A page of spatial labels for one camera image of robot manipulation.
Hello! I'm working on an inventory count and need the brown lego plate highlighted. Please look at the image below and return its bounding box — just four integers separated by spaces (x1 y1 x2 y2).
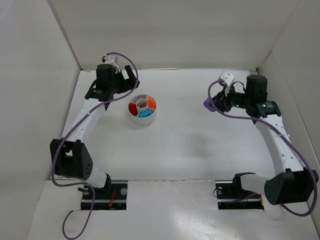
137 102 147 108

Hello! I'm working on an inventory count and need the orange round lego piece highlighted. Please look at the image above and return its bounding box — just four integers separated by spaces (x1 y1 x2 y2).
147 99 157 110

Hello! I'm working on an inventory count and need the teal lego brick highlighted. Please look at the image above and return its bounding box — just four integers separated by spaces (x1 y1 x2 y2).
139 109 153 118

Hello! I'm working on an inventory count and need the purple lego butterfly piece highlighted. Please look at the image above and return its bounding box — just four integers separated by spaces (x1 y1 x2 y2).
203 97 216 113

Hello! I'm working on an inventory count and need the red lego brick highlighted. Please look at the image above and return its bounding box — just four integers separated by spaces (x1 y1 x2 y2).
128 102 138 117

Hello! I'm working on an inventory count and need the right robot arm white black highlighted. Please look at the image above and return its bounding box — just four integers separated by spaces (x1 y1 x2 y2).
212 72 319 205

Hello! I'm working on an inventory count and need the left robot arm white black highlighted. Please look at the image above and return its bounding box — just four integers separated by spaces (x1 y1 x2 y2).
49 55 140 195

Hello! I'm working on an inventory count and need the white round divided container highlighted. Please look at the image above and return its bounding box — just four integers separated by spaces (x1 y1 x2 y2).
128 94 157 125

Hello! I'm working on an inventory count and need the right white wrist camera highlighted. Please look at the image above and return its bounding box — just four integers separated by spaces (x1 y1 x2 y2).
219 71 235 97

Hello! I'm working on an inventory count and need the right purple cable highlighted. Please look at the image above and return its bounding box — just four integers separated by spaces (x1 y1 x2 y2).
207 77 319 217

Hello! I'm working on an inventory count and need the purple cable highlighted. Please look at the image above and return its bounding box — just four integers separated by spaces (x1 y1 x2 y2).
49 51 140 240
207 77 319 217

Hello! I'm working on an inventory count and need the aluminium rail right side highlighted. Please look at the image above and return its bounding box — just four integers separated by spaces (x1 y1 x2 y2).
249 70 293 179

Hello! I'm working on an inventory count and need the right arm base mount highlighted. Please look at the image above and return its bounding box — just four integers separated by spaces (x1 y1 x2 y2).
213 180 264 210

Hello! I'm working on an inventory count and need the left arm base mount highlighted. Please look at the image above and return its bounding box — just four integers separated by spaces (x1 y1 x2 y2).
78 180 128 211

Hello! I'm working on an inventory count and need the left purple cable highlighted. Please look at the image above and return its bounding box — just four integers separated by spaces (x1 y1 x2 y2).
49 51 140 240

